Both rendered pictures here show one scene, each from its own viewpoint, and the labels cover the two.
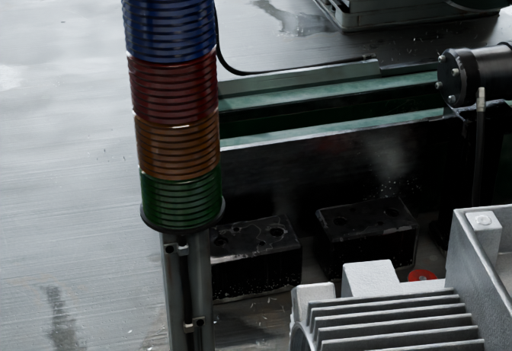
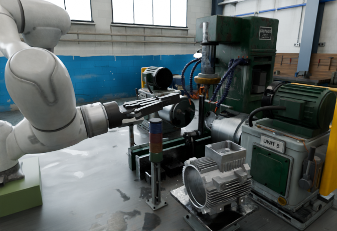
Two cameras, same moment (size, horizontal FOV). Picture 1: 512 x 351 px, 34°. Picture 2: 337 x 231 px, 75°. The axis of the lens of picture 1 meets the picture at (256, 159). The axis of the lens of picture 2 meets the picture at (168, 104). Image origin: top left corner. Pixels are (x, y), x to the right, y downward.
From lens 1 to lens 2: 48 cm
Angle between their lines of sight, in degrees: 26
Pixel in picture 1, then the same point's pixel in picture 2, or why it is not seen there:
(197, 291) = (158, 175)
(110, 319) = (132, 192)
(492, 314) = (214, 155)
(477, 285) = (211, 153)
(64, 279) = (119, 187)
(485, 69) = (191, 134)
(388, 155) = (175, 153)
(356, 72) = (164, 140)
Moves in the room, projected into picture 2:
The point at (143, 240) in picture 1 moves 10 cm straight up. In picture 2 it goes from (131, 178) to (131, 162)
